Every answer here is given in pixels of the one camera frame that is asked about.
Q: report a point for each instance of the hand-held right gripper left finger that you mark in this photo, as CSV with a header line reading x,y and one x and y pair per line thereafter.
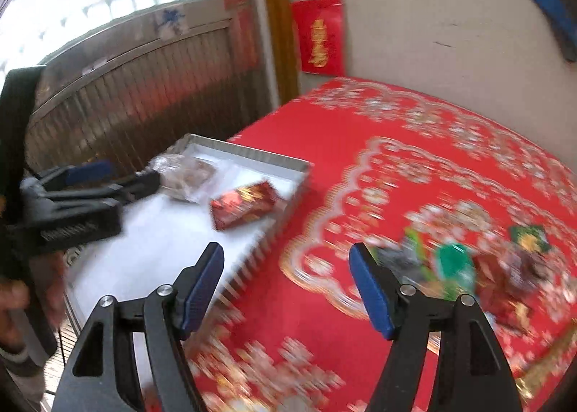
x,y
205,285

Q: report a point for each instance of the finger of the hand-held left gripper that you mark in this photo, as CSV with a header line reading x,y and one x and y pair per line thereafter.
x,y
90,170
139,186

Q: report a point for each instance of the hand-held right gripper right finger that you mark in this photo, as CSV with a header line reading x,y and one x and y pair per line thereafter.
x,y
367,285

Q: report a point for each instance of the green and black snack packet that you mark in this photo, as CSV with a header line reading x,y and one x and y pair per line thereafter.
x,y
405,258

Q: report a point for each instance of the clear bag of nuts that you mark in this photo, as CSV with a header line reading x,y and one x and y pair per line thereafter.
x,y
189,175

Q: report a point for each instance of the white box with striped rim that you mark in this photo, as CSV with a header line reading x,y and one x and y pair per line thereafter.
x,y
148,240

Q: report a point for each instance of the green jelly cup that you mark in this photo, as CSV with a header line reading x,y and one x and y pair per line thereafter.
x,y
455,270

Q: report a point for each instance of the clear bag of red dates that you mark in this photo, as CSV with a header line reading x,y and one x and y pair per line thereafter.
x,y
532,272

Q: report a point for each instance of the person's left hand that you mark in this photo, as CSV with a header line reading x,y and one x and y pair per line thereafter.
x,y
13,303

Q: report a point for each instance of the red-brown snack packet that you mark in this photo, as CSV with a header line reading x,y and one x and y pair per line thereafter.
x,y
243,207

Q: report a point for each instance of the brown slatted door panel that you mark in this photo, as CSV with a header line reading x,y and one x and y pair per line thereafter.
x,y
148,92

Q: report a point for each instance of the red patterned tablecloth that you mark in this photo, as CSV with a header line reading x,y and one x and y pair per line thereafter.
x,y
360,168

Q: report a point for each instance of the small red snack packet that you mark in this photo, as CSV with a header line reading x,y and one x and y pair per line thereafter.
x,y
496,290

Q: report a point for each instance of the dark green snack packet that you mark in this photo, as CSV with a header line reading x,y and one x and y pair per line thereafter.
x,y
529,238

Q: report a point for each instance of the red paper door strip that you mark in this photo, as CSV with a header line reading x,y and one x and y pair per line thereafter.
x,y
239,6

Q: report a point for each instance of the wooden door frame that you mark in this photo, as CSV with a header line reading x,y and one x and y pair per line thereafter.
x,y
277,19

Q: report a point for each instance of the red wall poster gold print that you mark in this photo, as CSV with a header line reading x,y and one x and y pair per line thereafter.
x,y
318,35

